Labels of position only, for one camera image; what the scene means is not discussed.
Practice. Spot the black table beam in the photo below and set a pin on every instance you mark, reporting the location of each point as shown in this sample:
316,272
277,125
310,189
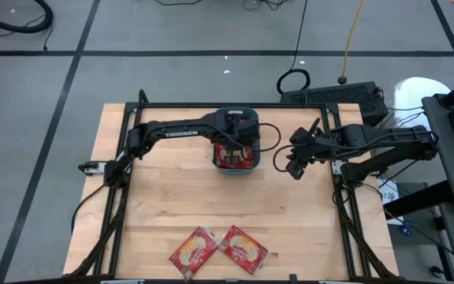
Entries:
420,199

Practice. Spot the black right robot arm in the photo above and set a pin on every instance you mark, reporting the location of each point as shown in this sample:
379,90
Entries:
388,136

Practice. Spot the white rounded object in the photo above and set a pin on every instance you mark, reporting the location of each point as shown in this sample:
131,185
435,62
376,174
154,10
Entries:
412,94

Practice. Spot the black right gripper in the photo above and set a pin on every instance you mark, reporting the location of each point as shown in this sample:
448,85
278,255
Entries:
313,146

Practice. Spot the blue tag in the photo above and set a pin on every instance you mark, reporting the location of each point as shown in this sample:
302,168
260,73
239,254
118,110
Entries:
406,229

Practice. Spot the red microwave popcorn bag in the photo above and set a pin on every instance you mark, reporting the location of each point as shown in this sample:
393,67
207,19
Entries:
244,249
218,158
192,252

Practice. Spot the black computer case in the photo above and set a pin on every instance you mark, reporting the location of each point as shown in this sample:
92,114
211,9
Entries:
329,96

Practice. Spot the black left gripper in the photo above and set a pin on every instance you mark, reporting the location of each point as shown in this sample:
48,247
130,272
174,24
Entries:
227,134

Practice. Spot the white paper sheet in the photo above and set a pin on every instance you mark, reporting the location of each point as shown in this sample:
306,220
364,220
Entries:
388,195

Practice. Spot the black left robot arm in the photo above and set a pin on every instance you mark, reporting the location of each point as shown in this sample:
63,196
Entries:
172,132

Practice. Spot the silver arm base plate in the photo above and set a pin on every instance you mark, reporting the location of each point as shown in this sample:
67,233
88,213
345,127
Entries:
337,169
93,167

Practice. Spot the silver aluminium bracket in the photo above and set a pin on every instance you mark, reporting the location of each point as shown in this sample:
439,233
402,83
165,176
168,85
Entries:
339,282
122,282

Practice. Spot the teal plastic basket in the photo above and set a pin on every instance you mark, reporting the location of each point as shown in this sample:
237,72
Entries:
235,172

